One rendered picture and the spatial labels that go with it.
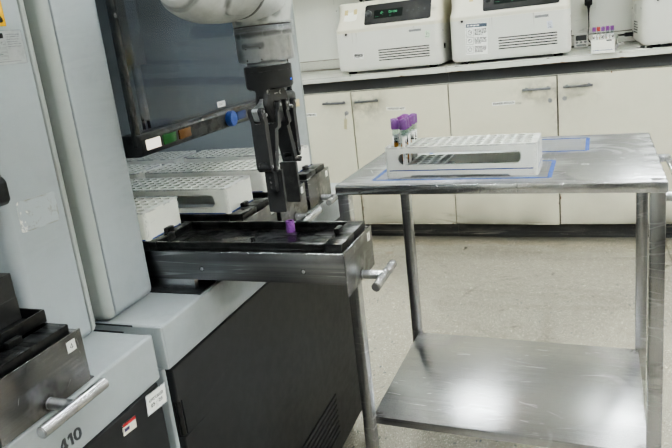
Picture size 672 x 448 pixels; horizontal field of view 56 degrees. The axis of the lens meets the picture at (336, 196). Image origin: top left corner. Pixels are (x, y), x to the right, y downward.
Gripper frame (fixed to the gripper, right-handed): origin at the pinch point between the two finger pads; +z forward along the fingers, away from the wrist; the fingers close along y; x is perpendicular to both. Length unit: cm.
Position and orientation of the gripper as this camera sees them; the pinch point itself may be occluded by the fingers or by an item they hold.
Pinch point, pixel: (284, 188)
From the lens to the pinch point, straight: 104.9
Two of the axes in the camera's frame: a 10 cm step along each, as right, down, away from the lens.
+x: 9.3, -0.2, -3.5
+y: -3.4, 2.7, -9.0
